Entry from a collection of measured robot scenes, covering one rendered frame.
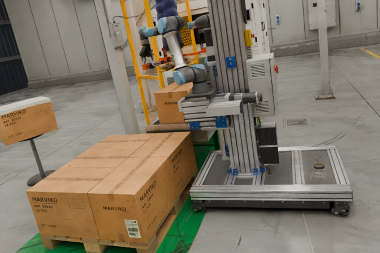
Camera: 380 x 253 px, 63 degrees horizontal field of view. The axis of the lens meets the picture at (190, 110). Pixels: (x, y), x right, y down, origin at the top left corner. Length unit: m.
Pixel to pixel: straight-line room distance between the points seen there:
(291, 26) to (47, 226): 10.27
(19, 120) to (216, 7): 2.65
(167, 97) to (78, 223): 1.49
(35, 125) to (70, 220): 1.76
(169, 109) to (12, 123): 1.84
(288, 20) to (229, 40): 9.20
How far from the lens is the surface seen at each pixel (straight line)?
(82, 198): 2.50
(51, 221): 2.85
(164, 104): 3.35
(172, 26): 2.49
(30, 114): 4.14
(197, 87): 2.50
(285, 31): 11.75
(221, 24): 2.58
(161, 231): 2.72
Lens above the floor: 1.57
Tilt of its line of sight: 15 degrees down
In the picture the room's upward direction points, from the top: 10 degrees counter-clockwise
